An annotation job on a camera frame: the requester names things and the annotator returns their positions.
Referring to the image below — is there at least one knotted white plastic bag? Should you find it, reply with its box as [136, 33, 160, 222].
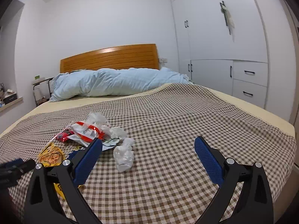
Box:
[113, 138, 135, 172]

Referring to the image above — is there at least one brown checkered bedspread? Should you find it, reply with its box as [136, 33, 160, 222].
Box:
[1, 84, 296, 223]

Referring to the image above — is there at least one yellow snack packet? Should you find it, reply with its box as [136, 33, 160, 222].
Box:
[37, 141, 84, 201]

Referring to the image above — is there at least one white tissue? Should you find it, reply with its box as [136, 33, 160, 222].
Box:
[101, 125, 127, 139]

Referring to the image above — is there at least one red blue snack wrapper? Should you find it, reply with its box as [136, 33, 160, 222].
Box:
[55, 127, 74, 143]

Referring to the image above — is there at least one white built-in wardrobe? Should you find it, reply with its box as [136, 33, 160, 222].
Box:
[171, 0, 268, 108]

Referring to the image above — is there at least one black metal side rack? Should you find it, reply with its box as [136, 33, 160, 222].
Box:
[31, 75, 53, 107]

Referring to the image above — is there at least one wooden window sill shelf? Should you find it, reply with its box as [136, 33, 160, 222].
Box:
[0, 97, 23, 112]

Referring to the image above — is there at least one light blue duvet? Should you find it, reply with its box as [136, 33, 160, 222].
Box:
[50, 67, 191, 102]

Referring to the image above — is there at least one red white snack wrapper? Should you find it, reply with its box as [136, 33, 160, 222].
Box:
[68, 112, 122, 151]

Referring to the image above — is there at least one bag hanging on wardrobe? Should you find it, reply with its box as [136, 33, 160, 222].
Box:
[220, 1, 235, 41]

